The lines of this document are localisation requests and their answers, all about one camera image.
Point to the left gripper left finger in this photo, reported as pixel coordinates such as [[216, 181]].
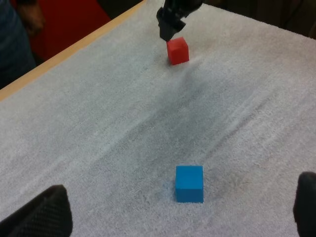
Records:
[[42, 214]]

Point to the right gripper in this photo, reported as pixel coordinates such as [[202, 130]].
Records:
[[172, 17]]

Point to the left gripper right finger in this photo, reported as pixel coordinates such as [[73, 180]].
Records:
[[306, 205]]

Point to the red cube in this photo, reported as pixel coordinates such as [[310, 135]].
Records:
[[178, 51]]

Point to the blue cube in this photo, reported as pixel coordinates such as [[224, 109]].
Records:
[[189, 184]]

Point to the person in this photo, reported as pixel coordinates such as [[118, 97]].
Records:
[[14, 42]]

